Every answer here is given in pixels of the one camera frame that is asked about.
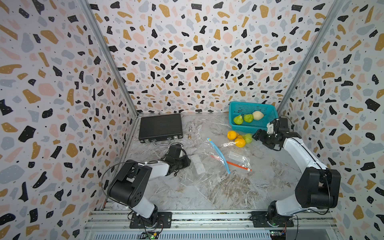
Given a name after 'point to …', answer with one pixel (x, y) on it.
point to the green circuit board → (149, 235)
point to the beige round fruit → (258, 115)
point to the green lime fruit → (248, 137)
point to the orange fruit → (240, 141)
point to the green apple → (248, 118)
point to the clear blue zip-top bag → (206, 165)
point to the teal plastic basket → (240, 108)
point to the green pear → (238, 120)
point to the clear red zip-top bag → (240, 159)
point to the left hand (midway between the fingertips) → (192, 160)
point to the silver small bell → (190, 130)
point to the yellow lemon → (231, 135)
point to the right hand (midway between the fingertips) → (258, 137)
